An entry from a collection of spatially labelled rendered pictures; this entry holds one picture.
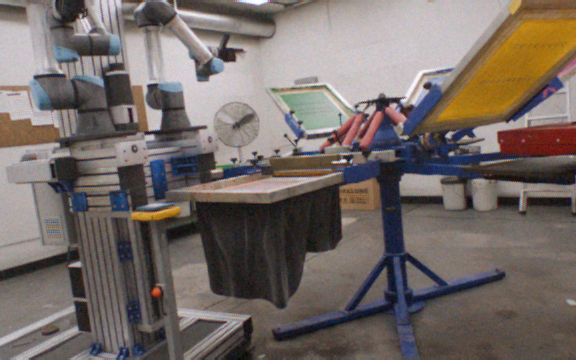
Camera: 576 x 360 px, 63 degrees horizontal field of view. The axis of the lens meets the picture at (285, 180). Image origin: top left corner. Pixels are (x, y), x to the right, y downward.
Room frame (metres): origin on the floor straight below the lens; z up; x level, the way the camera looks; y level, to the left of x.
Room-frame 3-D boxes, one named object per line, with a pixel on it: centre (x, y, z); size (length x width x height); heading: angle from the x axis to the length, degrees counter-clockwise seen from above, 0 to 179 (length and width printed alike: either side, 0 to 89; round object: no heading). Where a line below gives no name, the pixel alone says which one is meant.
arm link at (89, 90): (1.91, 0.75, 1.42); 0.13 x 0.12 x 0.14; 127
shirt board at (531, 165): (2.26, -0.87, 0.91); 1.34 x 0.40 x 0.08; 20
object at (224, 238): (1.85, 0.22, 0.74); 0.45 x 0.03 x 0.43; 50
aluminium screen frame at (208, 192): (2.08, 0.03, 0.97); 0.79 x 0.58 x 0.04; 140
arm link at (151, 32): (2.46, 0.60, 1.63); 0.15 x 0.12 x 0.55; 38
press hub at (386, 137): (2.89, -0.64, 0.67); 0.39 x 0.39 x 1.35
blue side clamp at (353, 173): (2.08, -0.33, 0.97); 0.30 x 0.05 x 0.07; 140
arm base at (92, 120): (1.91, 0.74, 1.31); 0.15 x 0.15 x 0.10
